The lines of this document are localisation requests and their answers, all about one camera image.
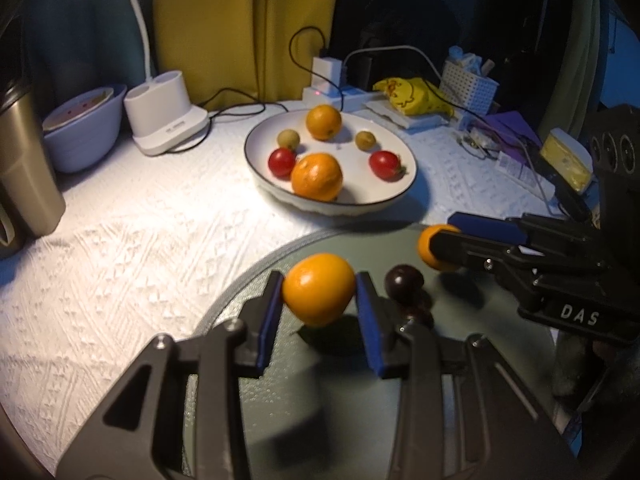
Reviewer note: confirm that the grey round placemat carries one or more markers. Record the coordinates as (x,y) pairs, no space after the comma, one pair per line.
(310,410)

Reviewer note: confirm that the purple cloth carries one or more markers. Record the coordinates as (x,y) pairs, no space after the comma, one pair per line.
(510,127)

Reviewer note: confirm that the steel tumbler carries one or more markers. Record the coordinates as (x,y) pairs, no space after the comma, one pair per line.
(25,170)

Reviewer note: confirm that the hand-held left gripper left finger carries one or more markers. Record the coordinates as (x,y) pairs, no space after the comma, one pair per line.
(267,320)

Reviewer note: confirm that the small green-brown fruit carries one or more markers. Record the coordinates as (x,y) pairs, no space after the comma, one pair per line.
(366,140)
(289,140)

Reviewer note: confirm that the yellow tissue pack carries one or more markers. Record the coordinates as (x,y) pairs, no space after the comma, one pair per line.
(565,160)

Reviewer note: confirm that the white charger adapter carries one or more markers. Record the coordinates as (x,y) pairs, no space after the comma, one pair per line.
(325,75)

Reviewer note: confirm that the pale green curtain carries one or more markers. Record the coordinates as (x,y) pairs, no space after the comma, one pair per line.
(580,50)

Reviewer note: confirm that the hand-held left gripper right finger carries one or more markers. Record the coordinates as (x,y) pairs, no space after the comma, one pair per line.
(372,330)

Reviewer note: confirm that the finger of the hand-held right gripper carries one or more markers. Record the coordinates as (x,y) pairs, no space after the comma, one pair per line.
(470,252)
(485,226)

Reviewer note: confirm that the red cherry tomato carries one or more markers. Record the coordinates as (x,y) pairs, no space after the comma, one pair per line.
(281,161)
(384,164)

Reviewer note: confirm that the white plate with dark rim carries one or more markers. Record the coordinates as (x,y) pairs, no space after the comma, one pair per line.
(356,185)

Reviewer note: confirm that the yellow plush toy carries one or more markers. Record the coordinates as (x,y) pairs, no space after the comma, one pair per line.
(407,95)

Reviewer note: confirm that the white slotted basket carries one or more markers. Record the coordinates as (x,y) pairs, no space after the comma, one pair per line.
(467,87)

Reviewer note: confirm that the small dark round fruit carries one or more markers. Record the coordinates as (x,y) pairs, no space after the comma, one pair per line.
(402,282)
(422,311)

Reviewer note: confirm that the white desk lamp base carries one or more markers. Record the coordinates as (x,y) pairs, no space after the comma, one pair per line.
(165,120)

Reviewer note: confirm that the white flat tray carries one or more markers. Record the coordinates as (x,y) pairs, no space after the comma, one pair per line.
(415,121)

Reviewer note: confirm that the orange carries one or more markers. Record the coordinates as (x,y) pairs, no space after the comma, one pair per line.
(324,121)
(319,290)
(424,250)
(316,176)

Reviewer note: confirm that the pink bowl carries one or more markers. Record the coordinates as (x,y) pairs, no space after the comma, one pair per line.
(75,110)

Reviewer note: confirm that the rolled white packets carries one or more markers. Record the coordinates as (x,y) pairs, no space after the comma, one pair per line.
(462,57)

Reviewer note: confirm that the pale lilac bowl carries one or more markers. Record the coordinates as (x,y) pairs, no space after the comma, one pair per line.
(85,147)

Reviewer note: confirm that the yellow curtain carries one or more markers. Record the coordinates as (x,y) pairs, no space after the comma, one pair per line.
(225,25)

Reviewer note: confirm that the black power bank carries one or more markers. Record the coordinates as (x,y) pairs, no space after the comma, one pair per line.
(570,200)

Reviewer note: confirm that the dark curtain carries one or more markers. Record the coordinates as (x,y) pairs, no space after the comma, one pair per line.
(75,35)

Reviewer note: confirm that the white power strip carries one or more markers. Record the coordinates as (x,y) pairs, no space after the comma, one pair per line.
(360,98)

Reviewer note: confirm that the dark plug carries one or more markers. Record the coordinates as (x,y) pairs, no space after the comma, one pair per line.
(371,72)

